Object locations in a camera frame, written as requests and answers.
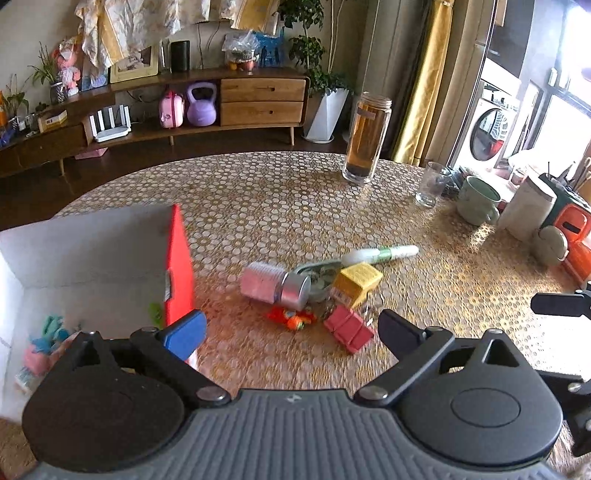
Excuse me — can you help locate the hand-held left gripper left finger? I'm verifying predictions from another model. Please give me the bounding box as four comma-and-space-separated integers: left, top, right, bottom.
41, 310, 230, 409

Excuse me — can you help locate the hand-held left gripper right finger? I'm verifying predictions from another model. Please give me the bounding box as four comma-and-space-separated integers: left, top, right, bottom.
353, 310, 532, 409

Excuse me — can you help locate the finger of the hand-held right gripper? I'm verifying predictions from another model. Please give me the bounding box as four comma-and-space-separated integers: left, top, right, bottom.
530, 289, 591, 319
536, 368, 591, 401

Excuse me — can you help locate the small pink red box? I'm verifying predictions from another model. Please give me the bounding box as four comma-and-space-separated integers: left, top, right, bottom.
322, 304, 375, 354

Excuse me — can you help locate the red cardboard box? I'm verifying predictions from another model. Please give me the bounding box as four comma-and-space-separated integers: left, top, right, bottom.
0, 203, 197, 422

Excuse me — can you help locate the small yellow box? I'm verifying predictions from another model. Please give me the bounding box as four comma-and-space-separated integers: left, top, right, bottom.
331, 261, 384, 309

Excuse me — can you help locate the white and green pen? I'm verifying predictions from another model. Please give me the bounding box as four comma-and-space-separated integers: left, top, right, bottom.
341, 244, 420, 268

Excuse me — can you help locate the grey correction tape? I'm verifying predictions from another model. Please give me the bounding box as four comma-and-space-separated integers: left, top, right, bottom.
294, 260, 345, 304

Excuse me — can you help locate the pink and silver cylinder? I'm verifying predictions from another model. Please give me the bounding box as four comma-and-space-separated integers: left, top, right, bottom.
239, 261, 313, 311

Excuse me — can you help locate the small orange toy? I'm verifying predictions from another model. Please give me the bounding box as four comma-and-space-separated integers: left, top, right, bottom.
267, 306, 318, 332

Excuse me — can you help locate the pink funnel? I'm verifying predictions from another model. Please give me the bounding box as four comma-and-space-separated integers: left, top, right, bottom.
24, 342, 80, 377

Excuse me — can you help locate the pale green round lid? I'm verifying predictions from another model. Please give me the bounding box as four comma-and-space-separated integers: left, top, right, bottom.
530, 224, 569, 267

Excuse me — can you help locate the orange tissue box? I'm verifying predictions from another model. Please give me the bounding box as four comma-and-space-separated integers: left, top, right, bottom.
551, 203, 591, 260

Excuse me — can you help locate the white jug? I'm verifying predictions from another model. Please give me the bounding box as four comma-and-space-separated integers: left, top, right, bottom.
497, 172, 557, 242

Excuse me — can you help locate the green utensil holder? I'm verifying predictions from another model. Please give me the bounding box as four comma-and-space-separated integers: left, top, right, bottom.
537, 157, 591, 219

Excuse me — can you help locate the green mug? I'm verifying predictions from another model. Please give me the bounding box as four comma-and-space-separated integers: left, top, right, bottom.
457, 175, 502, 226

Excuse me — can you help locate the clear drinking glass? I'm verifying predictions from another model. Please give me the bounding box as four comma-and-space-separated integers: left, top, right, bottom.
415, 161, 452, 209

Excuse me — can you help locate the white washing machine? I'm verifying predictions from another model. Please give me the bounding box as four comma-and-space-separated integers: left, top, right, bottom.
461, 78, 523, 169

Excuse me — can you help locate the tall glass tea bottle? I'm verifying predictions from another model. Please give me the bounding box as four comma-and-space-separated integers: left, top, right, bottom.
342, 91, 393, 185

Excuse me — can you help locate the white router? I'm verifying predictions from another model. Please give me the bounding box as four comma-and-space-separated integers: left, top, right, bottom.
89, 104, 133, 143

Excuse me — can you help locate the pink toy suitcase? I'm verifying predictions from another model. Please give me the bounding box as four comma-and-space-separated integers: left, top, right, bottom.
159, 89, 187, 128

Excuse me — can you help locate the purple kettlebell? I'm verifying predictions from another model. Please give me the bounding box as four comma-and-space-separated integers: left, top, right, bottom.
185, 82, 218, 127

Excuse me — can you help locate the white planter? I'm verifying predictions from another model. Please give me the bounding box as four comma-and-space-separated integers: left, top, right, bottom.
304, 87, 351, 143

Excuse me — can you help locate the wooden TV cabinet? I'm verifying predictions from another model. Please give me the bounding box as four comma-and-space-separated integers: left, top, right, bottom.
0, 66, 311, 179

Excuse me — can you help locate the yellow curtain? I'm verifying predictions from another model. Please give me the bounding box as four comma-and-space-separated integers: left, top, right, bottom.
392, 0, 456, 168

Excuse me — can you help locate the white and yellow box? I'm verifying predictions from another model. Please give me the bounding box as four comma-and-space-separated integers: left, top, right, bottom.
36, 109, 69, 134

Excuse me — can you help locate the black speaker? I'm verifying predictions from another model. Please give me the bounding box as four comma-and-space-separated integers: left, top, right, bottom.
170, 40, 191, 73

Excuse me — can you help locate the pink doll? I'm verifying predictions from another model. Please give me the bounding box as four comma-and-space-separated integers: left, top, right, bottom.
52, 36, 85, 98

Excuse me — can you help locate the small potted plant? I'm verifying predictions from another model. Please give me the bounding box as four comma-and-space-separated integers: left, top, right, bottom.
27, 41, 66, 105
0, 73, 30, 130

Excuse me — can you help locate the clear plastic bag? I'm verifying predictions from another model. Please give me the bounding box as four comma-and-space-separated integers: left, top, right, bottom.
222, 30, 260, 71

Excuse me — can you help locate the tall green houseplant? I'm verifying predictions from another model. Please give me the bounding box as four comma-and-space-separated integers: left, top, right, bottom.
276, 0, 357, 99

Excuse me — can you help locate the patterned cloth cover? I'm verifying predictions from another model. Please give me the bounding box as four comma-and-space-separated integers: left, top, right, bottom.
76, 0, 283, 71

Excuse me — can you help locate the cream picture frame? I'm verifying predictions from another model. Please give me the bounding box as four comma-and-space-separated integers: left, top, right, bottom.
109, 45, 159, 84

